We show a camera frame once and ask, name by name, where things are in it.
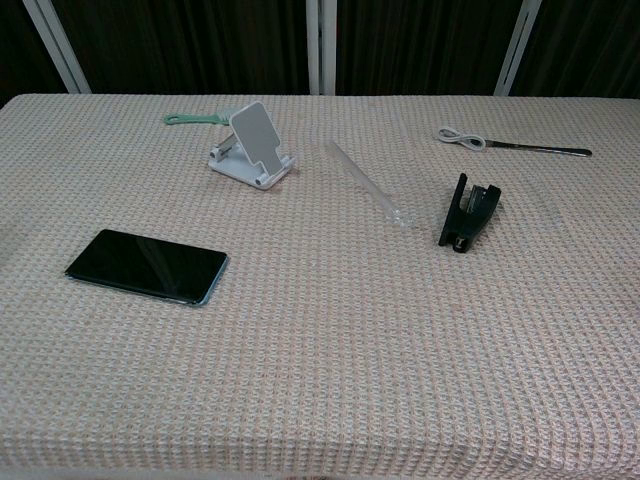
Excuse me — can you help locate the black smartphone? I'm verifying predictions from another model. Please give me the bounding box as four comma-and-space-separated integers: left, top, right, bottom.
63, 228, 230, 308

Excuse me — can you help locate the white folding phone stand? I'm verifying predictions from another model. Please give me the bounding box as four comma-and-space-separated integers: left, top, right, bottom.
207, 100, 297, 190

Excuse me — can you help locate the beige woven tablecloth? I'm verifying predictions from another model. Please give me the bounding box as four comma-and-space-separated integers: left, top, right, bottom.
0, 93, 640, 480

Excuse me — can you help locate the black stapler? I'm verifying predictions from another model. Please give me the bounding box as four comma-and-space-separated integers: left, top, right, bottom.
438, 172, 503, 250

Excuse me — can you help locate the green plastic comb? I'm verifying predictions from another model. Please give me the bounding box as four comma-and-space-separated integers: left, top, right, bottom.
163, 110, 241, 127

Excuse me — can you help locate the black pleated curtain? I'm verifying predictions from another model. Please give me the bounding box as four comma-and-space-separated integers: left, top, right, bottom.
0, 0, 640, 109

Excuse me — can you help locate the metal table knife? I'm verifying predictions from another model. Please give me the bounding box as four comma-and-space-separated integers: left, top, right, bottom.
479, 138, 594, 159

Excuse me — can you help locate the coiled white cable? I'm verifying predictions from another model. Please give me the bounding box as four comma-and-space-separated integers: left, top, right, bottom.
437, 126, 487, 152

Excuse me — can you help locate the slanted white frame post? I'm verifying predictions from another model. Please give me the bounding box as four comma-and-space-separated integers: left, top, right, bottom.
22, 0, 93, 95
493, 0, 542, 97

